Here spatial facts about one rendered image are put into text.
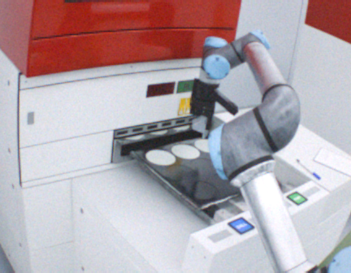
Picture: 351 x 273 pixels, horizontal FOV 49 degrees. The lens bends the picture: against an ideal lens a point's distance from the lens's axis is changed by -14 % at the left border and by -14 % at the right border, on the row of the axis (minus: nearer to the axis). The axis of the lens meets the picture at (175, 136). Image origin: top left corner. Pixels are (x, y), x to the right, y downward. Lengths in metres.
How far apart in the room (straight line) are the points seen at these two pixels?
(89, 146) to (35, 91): 0.32
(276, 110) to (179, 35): 0.57
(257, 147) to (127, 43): 0.55
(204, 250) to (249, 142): 0.29
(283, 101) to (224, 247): 0.38
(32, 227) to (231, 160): 0.83
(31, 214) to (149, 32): 0.73
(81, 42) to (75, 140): 0.35
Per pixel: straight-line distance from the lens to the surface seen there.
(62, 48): 1.21
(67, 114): 1.36
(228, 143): 0.96
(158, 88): 1.51
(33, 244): 1.60
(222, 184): 1.42
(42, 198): 1.48
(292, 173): 1.52
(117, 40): 1.29
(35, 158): 1.38
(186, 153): 1.56
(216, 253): 1.05
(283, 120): 0.96
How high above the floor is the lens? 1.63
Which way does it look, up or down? 26 degrees down
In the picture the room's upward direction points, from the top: 10 degrees clockwise
